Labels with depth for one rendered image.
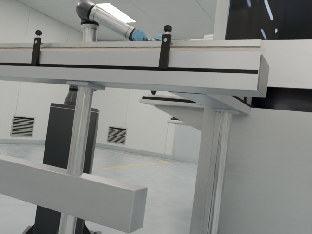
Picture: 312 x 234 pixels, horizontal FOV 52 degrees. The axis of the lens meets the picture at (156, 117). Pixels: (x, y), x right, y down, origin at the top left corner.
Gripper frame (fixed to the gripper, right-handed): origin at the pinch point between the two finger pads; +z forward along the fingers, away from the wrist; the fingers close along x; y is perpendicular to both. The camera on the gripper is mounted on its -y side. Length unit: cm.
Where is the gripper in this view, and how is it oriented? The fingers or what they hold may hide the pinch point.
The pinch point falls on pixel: (152, 94)
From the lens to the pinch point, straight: 194.4
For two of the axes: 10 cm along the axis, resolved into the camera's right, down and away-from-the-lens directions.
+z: -0.9, 10.0, -0.3
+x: 4.5, 0.6, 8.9
